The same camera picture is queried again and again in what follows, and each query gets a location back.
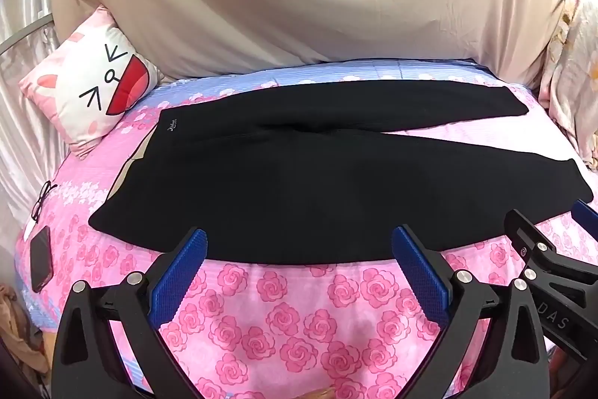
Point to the black eyeglasses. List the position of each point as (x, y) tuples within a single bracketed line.
[(39, 205)]

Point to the beige crumpled cloth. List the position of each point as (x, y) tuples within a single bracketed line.
[(18, 333)]

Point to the metal rail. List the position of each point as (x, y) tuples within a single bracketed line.
[(23, 36)]

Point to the white satin curtain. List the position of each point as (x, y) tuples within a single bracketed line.
[(23, 156)]

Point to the black pants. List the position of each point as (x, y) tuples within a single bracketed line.
[(303, 193)]

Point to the pale floral quilt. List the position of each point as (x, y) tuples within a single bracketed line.
[(574, 76)]

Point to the cat face pillow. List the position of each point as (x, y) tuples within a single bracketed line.
[(79, 90)]

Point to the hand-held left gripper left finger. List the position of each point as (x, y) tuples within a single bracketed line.
[(182, 273)]

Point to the black phone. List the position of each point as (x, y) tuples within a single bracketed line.
[(40, 258)]

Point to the person's left hand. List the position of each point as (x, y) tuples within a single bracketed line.
[(318, 394)]

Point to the pink floral bed sheet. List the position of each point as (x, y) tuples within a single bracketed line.
[(280, 333)]

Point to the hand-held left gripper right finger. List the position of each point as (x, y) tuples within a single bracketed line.
[(420, 273)]

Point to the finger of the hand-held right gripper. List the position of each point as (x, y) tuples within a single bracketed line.
[(586, 214), (537, 261)]

